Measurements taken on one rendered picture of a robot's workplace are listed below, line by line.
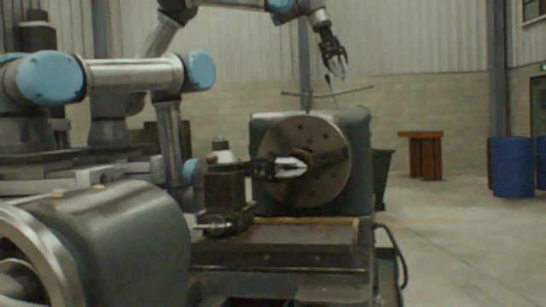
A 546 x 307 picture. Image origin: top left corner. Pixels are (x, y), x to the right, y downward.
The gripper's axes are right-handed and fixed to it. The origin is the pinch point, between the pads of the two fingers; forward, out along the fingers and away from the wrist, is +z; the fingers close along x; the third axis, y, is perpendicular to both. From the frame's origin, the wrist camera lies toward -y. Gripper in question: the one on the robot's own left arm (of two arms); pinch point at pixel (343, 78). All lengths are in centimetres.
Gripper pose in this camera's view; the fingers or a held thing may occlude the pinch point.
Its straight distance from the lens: 168.9
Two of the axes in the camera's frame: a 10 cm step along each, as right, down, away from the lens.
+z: 3.6, 9.3, -0.3
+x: 9.0, -3.6, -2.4
